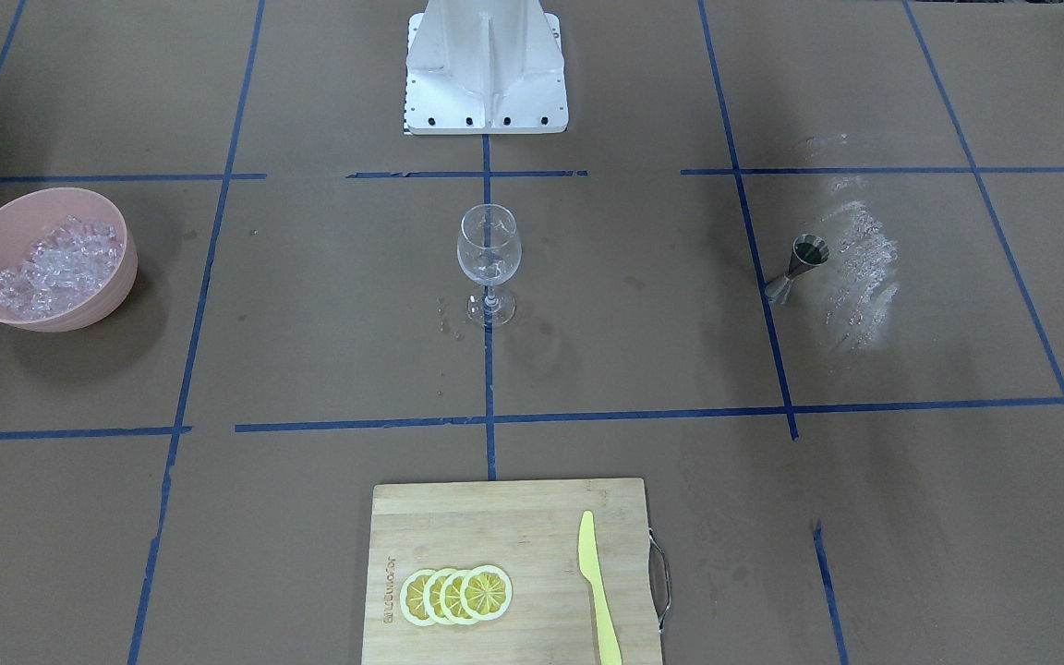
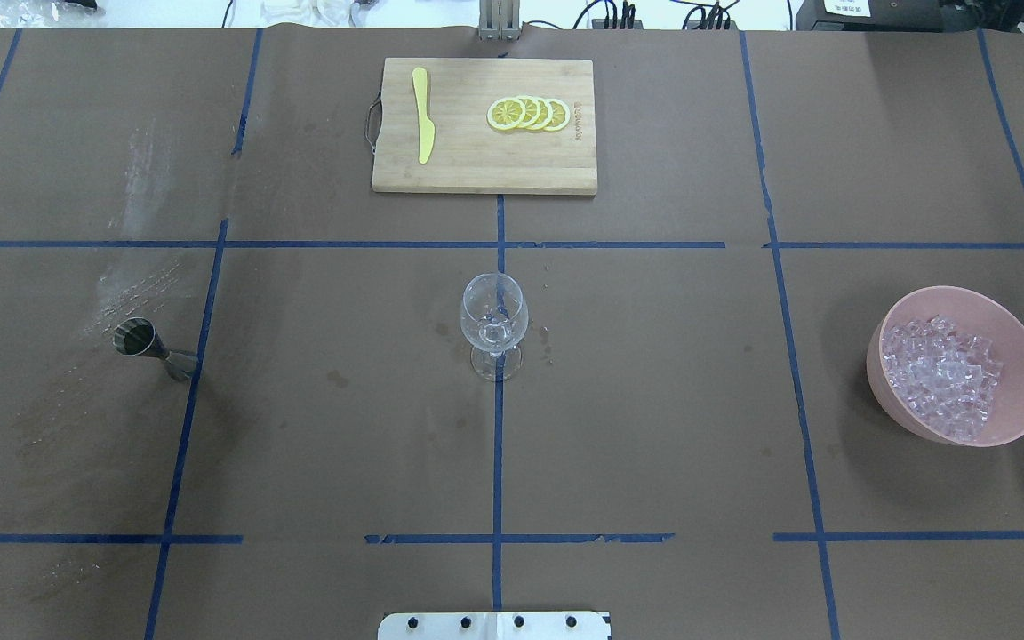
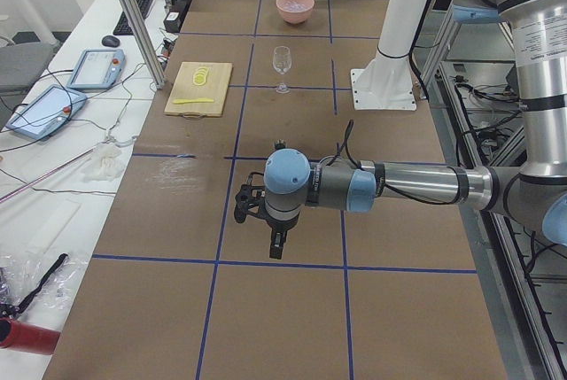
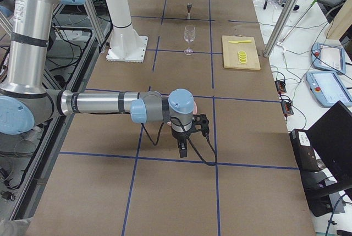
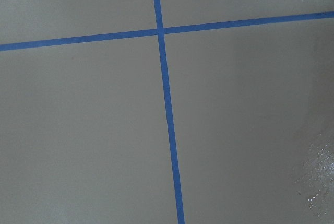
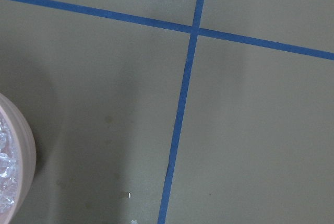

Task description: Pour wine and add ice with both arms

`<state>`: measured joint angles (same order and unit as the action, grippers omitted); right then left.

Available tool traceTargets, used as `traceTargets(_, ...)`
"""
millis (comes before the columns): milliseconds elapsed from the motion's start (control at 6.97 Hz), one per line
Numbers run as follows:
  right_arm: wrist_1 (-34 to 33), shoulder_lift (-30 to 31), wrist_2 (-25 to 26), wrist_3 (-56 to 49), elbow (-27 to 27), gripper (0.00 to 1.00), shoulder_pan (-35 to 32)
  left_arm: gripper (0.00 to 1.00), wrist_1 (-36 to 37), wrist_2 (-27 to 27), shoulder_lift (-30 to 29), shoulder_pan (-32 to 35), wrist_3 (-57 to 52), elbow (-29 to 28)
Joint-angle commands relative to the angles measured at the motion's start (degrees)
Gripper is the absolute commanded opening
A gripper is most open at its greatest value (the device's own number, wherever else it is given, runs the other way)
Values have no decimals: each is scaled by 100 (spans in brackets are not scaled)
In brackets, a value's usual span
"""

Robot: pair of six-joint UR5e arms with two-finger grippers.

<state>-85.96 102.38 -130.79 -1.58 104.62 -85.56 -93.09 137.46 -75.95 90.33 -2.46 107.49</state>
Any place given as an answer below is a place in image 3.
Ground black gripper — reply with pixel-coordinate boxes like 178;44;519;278
265;203;299;260

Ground clear ice cubes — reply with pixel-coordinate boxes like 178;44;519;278
283;0;308;12

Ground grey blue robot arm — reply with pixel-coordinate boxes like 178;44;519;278
260;0;566;259

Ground clear wine glass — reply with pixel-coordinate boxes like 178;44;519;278
272;46;291;94

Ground bamboo cutting board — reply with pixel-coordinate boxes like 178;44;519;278
164;61;233;117

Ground yellow plastic knife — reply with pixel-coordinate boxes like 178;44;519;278
172;97;215;105

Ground lemon slice one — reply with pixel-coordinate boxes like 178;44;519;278
192;74;207;86

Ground lemon slice two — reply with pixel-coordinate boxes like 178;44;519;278
193;69;208;81

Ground lemon slice three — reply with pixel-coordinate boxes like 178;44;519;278
195;66;209;75

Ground white crumpled cloth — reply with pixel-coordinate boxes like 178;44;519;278
82;143;125;182

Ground pink bowl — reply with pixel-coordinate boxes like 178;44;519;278
276;0;315;25

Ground black power adapter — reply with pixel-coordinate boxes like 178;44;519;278
163;12;182;34

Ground far teach pendant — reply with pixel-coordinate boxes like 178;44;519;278
66;48;125;92

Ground teach pendant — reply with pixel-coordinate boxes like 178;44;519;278
5;85;87;140
66;48;125;92

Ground black computer mouse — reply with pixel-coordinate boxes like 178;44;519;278
101;35;120;48

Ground clear plastic bag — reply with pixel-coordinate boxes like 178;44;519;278
1;253;88;318

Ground near teach pendant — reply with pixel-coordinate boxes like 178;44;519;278
5;85;87;140

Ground black keyboard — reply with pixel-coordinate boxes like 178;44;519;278
113;0;156;37

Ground red cylinder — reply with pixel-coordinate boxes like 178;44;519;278
1;318;60;355

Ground grey office chair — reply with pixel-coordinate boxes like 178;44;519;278
1;42;54;128

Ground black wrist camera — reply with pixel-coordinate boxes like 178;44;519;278
234;171;268;223

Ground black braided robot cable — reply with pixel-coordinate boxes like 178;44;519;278
316;119;462;206

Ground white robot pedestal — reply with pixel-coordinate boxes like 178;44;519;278
351;0;430;111

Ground aluminium frame post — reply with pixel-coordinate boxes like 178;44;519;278
119;0;166;89

